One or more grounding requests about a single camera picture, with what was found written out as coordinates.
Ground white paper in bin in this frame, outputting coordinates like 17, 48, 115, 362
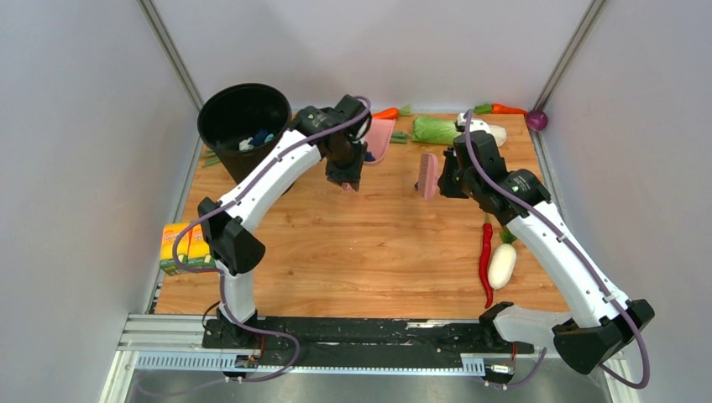
238, 139, 254, 152

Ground red chili pepper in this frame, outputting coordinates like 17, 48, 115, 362
478, 213, 494, 309

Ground orange carrot right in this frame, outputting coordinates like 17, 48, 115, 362
474, 103, 527, 116

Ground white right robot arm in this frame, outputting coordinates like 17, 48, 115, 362
437, 112, 655, 377

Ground black trash bin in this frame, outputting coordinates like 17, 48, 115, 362
196, 83, 292, 184

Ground napa cabbage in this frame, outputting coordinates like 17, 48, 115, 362
411, 115, 508, 148

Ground pink dustpan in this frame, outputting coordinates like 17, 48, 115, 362
330, 119, 395, 191

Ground purple onion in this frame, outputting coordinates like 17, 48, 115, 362
526, 110, 549, 132

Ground pink hand brush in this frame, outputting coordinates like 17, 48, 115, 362
415, 153, 438, 200

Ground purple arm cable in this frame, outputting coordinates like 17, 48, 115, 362
170, 95, 373, 385
463, 109, 652, 390

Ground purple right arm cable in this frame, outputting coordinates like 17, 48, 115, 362
463, 109, 652, 390

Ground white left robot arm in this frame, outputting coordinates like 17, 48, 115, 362
198, 95, 372, 348

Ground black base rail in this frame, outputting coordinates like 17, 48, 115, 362
202, 317, 535, 371

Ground blue scraps in bin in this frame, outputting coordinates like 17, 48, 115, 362
249, 128, 275, 148

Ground white radish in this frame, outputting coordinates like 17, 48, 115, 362
487, 228, 517, 290

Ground orange carrot left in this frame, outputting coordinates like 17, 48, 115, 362
372, 104, 411, 120

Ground orange carrot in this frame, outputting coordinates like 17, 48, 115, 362
474, 103, 527, 116
372, 104, 411, 120

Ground orange yellow snack box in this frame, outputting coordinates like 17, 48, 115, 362
160, 222, 191, 276

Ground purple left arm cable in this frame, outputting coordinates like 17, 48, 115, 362
170, 95, 373, 385

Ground green scallions bunch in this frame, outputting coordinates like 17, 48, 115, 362
201, 131, 410, 169

